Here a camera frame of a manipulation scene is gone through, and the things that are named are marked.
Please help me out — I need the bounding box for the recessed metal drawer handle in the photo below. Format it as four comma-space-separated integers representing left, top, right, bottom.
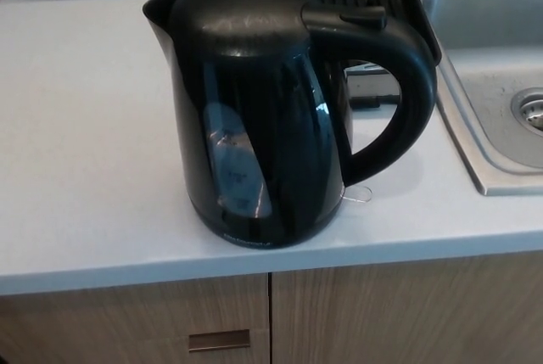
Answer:
188, 328, 251, 352

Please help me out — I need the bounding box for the metal sink drain strainer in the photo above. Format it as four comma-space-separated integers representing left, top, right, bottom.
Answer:
510, 87, 543, 131

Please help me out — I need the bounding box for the wood grain drawer front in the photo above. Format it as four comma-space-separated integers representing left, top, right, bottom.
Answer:
0, 272, 271, 364

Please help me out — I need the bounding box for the stainless steel sink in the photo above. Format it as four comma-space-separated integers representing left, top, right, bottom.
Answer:
422, 0, 543, 197

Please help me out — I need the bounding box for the black electric kettle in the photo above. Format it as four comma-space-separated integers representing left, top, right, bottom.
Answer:
142, 0, 438, 250

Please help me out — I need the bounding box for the wood grain cabinet door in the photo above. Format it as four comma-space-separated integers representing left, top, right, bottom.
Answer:
271, 249, 543, 364

